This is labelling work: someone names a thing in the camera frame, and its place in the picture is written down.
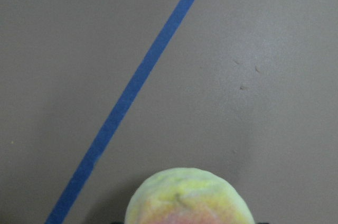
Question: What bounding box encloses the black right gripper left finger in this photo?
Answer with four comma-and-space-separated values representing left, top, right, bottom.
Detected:
110, 221, 124, 224

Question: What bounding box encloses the yellow pink peach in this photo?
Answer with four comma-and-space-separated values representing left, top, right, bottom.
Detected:
124, 167, 255, 223

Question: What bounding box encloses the brown paper table mat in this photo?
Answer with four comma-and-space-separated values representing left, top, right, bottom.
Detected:
1, 0, 337, 223

